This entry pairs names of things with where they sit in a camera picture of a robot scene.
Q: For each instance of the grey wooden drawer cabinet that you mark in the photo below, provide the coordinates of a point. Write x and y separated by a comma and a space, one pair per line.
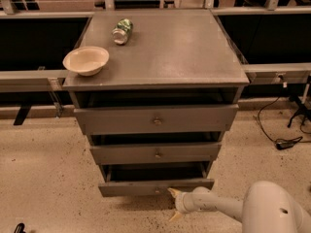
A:
172, 58

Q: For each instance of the green soda can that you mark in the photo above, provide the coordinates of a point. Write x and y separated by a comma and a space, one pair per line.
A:
122, 31

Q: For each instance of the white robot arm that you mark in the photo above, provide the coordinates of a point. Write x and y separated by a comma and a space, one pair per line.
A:
266, 208

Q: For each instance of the grey bottom drawer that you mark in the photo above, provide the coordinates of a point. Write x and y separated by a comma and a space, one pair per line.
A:
153, 178

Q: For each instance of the grey drawer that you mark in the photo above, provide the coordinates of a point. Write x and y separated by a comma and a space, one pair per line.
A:
153, 178
158, 119
154, 153

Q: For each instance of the white ceramic bowl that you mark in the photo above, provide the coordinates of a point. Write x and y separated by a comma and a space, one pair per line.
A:
86, 61

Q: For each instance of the grey top drawer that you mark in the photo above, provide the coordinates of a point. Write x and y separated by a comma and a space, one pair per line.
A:
158, 119

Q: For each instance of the grey middle drawer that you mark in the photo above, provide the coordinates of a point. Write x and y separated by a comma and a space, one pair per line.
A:
154, 153

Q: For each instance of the black tripod stand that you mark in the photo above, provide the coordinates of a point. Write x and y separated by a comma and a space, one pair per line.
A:
302, 109

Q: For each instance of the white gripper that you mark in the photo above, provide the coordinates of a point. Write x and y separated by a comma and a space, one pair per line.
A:
183, 202

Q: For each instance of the black object bottom left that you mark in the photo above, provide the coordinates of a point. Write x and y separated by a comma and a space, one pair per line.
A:
20, 228

